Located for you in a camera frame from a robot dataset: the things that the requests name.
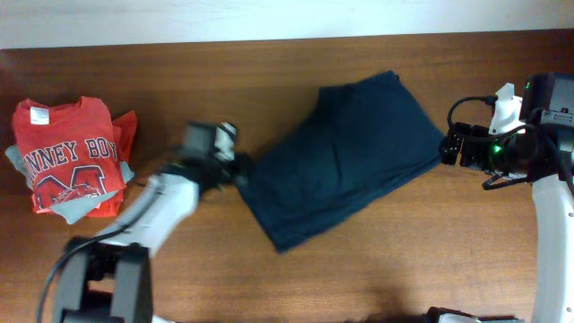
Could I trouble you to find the right black cable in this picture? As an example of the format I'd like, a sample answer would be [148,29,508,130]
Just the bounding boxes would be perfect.
[447,94,539,144]

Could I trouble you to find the red printed t-shirt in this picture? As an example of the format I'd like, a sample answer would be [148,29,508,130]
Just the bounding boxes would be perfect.
[12,96,137,213]

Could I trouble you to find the grey folded t-shirt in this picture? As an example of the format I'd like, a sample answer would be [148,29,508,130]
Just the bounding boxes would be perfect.
[4,145,124,224]

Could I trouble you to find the navy blue shorts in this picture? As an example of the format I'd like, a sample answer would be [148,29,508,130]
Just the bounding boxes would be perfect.
[239,71,444,253]

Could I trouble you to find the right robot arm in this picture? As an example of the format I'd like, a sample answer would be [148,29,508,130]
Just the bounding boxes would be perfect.
[439,73,573,322]

